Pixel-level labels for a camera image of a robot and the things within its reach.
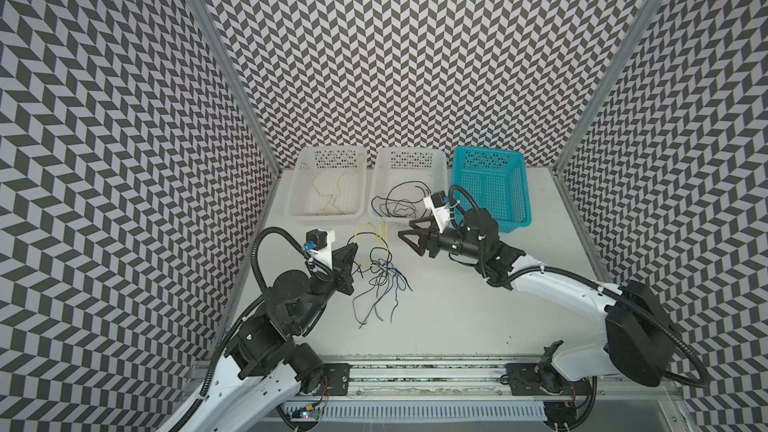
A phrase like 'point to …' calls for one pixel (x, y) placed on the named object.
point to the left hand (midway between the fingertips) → (358, 247)
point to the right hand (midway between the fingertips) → (407, 226)
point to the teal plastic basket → (497, 181)
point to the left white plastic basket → (327, 186)
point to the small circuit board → (305, 416)
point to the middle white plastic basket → (401, 178)
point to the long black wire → (409, 181)
